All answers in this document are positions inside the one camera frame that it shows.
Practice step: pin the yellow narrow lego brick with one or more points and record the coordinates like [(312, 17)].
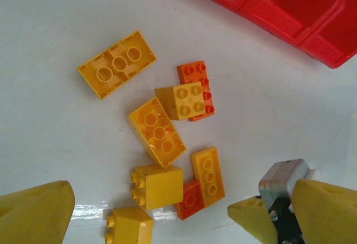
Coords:
[(209, 177)]

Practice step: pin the yellow two-by-two lego brick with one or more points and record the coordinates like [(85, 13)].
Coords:
[(161, 185), (184, 100)]

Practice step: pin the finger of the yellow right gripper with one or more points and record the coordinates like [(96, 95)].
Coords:
[(251, 219)]

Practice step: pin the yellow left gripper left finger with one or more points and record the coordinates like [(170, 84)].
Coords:
[(36, 216)]

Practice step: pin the yellow two-by-four lego brick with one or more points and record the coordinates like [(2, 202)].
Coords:
[(157, 132), (117, 64)]

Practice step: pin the red three-compartment container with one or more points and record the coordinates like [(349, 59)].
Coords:
[(315, 43)]

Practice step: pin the orange two-by-two lego brick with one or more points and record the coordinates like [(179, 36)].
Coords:
[(191, 200)]

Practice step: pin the orange two-by-four lego plate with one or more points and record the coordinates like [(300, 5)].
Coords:
[(185, 72)]

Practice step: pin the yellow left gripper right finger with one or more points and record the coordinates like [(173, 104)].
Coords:
[(326, 213)]

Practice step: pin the yellow sloped lego brick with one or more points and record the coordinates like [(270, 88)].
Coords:
[(131, 226)]

